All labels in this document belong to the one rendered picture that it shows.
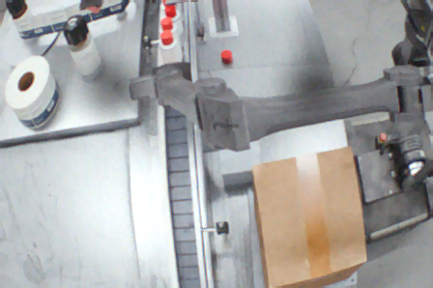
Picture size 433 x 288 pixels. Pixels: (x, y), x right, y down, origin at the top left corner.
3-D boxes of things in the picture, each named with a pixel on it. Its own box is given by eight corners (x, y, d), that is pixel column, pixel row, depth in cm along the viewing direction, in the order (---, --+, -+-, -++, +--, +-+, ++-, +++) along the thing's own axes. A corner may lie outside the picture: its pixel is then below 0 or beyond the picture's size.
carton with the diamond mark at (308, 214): (253, 204, 148) (251, 163, 124) (337, 185, 148) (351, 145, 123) (267, 301, 136) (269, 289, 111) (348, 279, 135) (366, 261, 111)
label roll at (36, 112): (19, 85, 168) (8, 66, 155) (61, 70, 168) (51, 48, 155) (15, 133, 160) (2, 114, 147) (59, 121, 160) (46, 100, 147)
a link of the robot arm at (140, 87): (176, 106, 132) (170, 70, 130) (129, 116, 132) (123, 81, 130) (180, 96, 143) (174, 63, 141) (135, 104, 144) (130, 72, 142)
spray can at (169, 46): (164, 67, 164) (155, 30, 145) (182, 61, 164) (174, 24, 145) (167, 80, 161) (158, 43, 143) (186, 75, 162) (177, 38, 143)
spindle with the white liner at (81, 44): (81, 61, 168) (62, 14, 141) (104, 55, 168) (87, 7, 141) (77, 83, 165) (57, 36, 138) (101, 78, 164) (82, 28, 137)
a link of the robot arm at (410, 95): (439, 109, 89) (436, 84, 88) (405, 116, 89) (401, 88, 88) (423, 100, 98) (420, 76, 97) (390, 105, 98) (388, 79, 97)
